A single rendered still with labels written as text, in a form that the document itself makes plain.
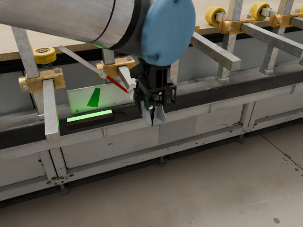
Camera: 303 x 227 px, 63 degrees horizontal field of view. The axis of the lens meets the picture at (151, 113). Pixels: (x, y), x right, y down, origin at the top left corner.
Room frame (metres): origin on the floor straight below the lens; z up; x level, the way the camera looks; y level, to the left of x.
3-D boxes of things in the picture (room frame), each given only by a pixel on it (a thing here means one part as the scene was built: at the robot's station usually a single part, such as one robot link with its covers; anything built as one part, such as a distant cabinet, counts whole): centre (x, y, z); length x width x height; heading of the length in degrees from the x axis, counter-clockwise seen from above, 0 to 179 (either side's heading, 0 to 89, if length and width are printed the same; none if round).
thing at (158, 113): (0.52, -0.02, 0.86); 0.06 x 0.03 x 0.09; 21
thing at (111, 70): (0.83, 0.13, 0.85); 0.14 x 0.06 x 0.05; 111
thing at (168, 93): (0.51, -0.01, 0.97); 0.09 x 0.08 x 0.12; 21
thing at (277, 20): (1.09, -0.57, 0.95); 0.14 x 0.06 x 0.05; 111
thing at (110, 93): (0.78, 0.17, 0.75); 0.26 x 0.01 x 0.10; 111
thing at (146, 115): (0.51, 0.01, 0.86); 0.06 x 0.03 x 0.09; 21
